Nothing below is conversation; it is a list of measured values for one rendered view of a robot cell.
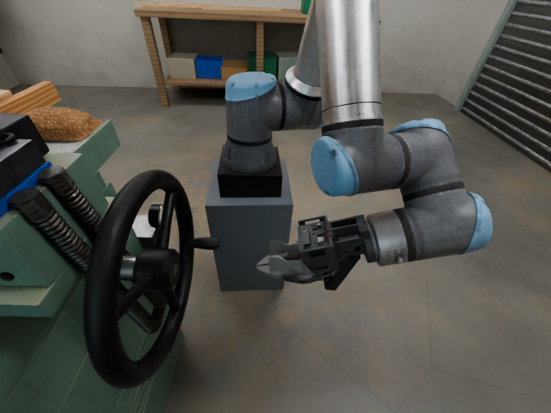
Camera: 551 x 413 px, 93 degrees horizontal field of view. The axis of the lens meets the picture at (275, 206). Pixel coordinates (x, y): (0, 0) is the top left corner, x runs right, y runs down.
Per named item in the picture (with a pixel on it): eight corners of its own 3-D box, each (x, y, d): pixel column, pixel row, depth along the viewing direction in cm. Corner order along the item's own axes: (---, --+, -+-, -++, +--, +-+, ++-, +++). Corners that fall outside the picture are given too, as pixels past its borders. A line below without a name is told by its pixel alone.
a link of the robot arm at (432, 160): (399, 114, 39) (422, 194, 37) (457, 111, 42) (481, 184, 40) (363, 142, 48) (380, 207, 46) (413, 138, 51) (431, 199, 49)
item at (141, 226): (161, 256, 72) (152, 237, 67) (116, 255, 72) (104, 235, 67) (170, 233, 79) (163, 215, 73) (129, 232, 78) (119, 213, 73)
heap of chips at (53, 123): (81, 141, 47) (71, 121, 44) (2, 138, 46) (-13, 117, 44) (106, 120, 54) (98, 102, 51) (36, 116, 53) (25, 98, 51)
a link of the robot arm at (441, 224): (457, 192, 47) (475, 248, 45) (385, 208, 49) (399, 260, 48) (486, 182, 38) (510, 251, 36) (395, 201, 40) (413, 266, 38)
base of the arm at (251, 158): (226, 145, 100) (225, 120, 94) (275, 148, 101) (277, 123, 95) (217, 170, 85) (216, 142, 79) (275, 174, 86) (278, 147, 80)
